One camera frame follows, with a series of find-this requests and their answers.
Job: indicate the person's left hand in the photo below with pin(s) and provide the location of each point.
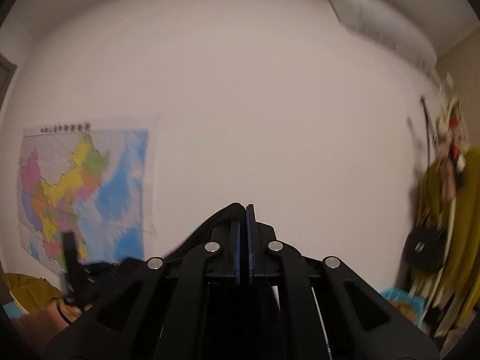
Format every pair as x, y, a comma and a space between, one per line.
70, 313

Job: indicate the white wall air conditioner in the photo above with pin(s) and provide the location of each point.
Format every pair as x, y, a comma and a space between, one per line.
384, 23

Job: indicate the blue perforated plastic basket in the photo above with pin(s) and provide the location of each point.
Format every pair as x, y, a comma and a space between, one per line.
410, 306

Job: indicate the folded mustard garment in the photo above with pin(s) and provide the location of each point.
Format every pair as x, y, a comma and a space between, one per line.
31, 293

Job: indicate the colourful wall map poster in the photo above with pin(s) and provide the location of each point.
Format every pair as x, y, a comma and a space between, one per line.
92, 178

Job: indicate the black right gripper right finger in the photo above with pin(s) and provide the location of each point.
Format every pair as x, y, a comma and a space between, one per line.
327, 311

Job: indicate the black handbag on rack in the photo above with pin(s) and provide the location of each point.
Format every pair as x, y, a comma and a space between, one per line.
425, 247

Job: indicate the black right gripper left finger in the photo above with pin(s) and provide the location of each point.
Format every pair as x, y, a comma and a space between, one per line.
161, 311

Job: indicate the mustard coat on rack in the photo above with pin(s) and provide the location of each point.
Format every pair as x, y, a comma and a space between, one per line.
460, 276

